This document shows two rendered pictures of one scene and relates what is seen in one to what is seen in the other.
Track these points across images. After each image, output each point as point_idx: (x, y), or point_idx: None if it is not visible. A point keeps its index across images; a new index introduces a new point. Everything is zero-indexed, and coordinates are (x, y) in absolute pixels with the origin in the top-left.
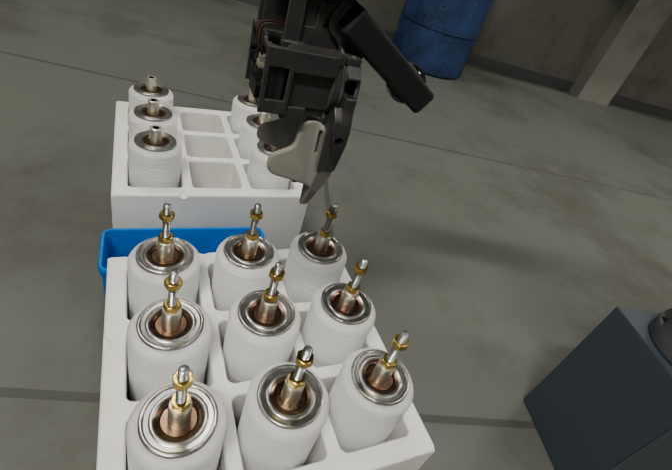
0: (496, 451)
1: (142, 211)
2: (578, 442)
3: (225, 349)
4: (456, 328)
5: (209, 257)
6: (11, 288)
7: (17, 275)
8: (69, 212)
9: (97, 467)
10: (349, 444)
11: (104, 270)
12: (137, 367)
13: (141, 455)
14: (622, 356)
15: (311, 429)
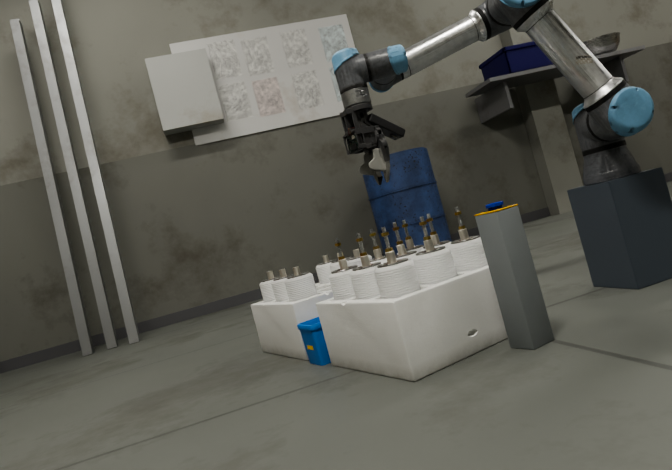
0: (586, 299)
1: (310, 311)
2: (615, 259)
3: None
4: None
5: None
6: (263, 382)
7: (260, 380)
8: (259, 366)
9: (374, 302)
10: None
11: (313, 325)
12: (364, 284)
13: (387, 267)
14: (585, 202)
15: (445, 249)
